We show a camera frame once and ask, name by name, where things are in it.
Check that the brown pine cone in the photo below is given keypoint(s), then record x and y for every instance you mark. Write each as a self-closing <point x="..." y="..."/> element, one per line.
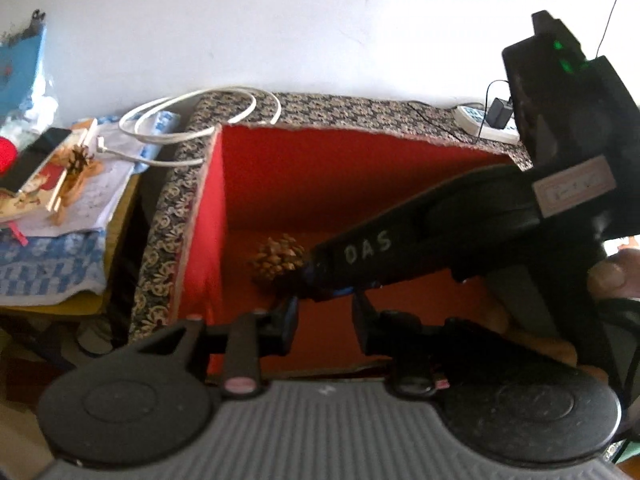
<point x="277" y="257"/>

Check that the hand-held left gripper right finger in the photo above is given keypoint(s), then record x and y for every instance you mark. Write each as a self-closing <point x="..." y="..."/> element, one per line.
<point x="367" y="327"/>

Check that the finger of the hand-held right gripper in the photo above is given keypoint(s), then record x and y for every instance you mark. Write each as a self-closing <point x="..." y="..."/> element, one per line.
<point x="360" y="255"/>

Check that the blue white packet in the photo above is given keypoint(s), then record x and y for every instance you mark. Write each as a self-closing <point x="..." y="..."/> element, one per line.
<point x="162" y="121"/>

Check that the white power strip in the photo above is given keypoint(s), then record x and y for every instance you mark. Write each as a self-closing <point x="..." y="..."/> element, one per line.
<point x="472" y="119"/>

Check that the black charger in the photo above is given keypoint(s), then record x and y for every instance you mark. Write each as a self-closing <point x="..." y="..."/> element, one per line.
<point x="500" y="112"/>

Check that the small pine cone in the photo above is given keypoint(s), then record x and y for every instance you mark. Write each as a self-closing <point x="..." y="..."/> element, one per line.
<point x="80" y="157"/>

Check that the person's right hand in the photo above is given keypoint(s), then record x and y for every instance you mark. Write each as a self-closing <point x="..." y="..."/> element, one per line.
<point x="612" y="275"/>

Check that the blue checkered cloth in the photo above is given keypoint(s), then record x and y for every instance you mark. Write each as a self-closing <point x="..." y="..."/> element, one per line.
<point x="50" y="265"/>

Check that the blue plastic bag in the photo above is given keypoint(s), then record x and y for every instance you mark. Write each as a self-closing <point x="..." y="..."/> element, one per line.
<point x="20" y="70"/>

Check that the white crumpled plastic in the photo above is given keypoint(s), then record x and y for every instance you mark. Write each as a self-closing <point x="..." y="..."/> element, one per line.
<point x="37" y="110"/>

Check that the printed white paper sheet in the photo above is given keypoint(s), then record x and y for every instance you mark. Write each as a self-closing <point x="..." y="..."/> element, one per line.
<point x="100" y="197"/>

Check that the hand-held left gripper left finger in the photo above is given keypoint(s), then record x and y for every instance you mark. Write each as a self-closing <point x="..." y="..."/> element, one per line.
<point x="284" y="326"/>

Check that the yellow side table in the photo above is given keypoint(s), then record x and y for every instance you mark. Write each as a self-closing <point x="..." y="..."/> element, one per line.
<point x="87" y="306"/>

